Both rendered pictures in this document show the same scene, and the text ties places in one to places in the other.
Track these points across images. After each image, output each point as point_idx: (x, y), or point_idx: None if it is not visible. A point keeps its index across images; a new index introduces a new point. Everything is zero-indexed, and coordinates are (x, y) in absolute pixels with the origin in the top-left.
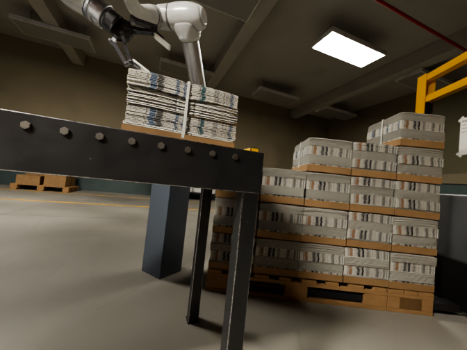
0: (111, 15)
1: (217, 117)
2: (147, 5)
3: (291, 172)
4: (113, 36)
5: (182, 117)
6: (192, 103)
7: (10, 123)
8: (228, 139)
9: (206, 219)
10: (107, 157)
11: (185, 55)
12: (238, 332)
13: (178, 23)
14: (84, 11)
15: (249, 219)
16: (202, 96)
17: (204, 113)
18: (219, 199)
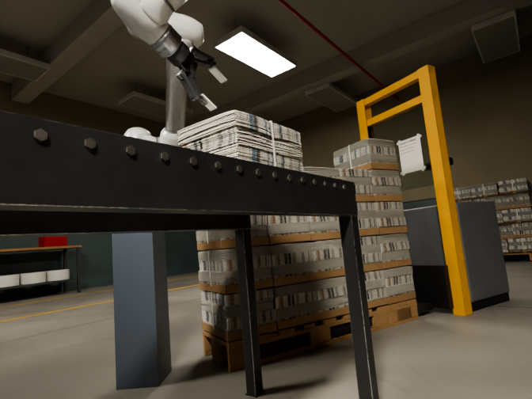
0: (186, 48)
1: (291, 153)
2: None
3: None
4: (180, 68)
5: (271, 155)
6: (275, 141)
7: (251, 171)
8: None
9: (251, 267)
10: (294, 194)
11: (171, 73)
12: (368, 331)
13: None
14: (160, 42)
15: (357, 236)
16: (280, 134)
17: (284, 150)
18: (227, 251)
